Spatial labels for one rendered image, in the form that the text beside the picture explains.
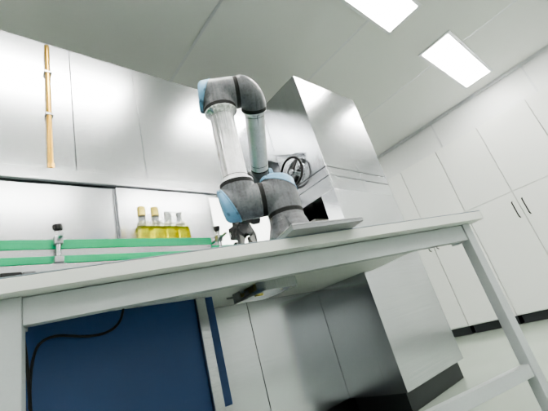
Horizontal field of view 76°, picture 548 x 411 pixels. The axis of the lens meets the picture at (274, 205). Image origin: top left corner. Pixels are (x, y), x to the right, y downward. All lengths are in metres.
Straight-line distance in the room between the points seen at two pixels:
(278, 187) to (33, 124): 1.18
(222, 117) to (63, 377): 0.91
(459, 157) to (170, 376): 4.14
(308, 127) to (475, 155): 2.76
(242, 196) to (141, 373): 0.64
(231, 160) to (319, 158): 1.15
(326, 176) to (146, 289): 1.51
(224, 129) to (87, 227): 0.77
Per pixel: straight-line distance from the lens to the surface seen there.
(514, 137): 4.65
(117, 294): 0.92
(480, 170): 4.69
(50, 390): 1.23
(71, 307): 0.93
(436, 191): 4.83
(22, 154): 1.80
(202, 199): 1.94
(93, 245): 1.34
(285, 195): 1.12
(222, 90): 1.30
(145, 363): 1.30
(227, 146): 1.20
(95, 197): 1.75
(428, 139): 5.49
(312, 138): 2.32
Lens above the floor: 0.48
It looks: 21 degrees up
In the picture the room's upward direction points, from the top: 16 degrees counter-clockwise
